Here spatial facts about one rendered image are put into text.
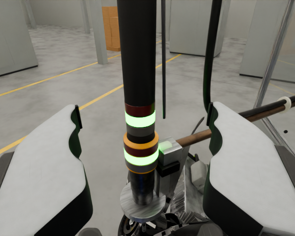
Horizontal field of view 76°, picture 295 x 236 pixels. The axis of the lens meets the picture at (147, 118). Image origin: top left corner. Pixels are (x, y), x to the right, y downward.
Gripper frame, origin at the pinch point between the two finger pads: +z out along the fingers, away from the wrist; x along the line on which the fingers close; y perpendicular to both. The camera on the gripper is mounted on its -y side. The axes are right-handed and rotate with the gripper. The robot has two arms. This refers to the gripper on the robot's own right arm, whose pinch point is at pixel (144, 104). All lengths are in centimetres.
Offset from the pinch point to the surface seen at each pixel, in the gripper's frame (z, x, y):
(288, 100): 19.9, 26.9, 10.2
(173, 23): 755, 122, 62
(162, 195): 7.6, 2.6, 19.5
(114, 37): 819, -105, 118
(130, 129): 6.6, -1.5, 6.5
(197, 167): 42, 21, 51
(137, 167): 5.7, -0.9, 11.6
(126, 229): 16.4, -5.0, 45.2
